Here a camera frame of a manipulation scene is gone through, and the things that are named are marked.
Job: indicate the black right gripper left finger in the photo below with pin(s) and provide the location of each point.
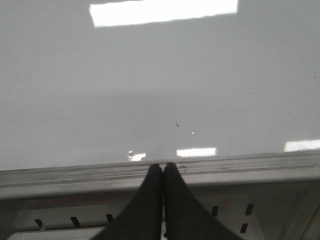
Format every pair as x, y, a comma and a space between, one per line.
142, 218

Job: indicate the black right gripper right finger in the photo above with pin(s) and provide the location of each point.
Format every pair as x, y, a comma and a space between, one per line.
186, 218

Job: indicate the white slotted metal shelf frame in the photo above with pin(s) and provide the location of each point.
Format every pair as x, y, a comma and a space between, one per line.
289, 211

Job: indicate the white whiteboard with metal frame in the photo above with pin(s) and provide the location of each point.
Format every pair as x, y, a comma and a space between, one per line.
93, 91

